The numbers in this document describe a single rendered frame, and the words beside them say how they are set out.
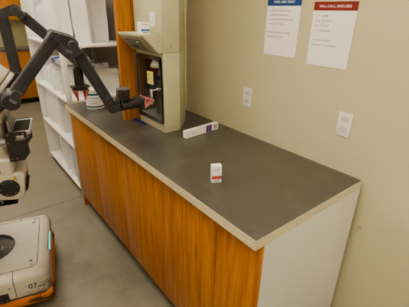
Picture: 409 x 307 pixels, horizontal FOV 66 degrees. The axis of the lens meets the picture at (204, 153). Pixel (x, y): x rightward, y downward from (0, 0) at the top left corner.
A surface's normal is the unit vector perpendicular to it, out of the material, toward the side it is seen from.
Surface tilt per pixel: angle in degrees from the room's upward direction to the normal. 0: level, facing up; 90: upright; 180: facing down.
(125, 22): 90
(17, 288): 90
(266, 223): 1
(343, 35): 90
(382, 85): 90
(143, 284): 0
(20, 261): 0
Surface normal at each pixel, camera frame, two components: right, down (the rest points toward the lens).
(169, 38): 0.62, 0.33
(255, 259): -0.78, 0.24
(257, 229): 0.01, -0.91
